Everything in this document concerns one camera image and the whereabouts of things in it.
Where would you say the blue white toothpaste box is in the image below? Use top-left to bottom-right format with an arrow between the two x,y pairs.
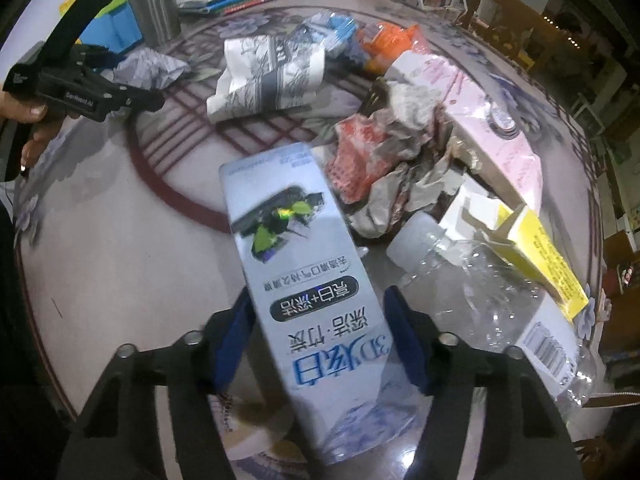
219,143 -> 418,465

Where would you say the red grey paper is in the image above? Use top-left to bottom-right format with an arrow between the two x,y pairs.
324,78 -> 450,240

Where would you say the far wooden chair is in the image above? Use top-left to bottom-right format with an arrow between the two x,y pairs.
457,0 -> 580,74

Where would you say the yellow medicine box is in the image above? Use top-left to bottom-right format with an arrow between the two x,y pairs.
439,182 -> 588,321

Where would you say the patterned paper cup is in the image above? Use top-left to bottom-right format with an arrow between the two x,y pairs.
206,35 -> 326,124

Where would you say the blue white snack wrapper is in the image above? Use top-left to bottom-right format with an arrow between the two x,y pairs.
288,10 -> 358,58

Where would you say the clear plastic bottle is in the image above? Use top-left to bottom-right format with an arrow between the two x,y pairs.
386,212 -> 597,415

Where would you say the pink white carton box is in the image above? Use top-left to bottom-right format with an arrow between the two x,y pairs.
386,51 -> 544,212

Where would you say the white paper ball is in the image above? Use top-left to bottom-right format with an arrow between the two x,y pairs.
111,47 -> 190,90

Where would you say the steel tumbler cup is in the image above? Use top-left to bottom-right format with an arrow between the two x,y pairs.
128,0 -> 181,47

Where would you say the orange snack bag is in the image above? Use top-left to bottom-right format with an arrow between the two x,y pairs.
357,22 -> 430,75

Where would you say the person's left hand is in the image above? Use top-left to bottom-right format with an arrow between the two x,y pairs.
1,91 -> 64,182

